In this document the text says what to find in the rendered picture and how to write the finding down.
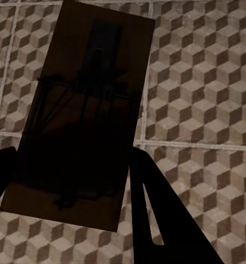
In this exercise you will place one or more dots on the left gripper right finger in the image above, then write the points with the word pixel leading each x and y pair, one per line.
pixel 184 241

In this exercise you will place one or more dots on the mousetrap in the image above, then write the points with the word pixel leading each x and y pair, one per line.
pixel 73 158

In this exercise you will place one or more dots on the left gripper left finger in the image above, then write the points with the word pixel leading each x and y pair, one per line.
pixel 7 162

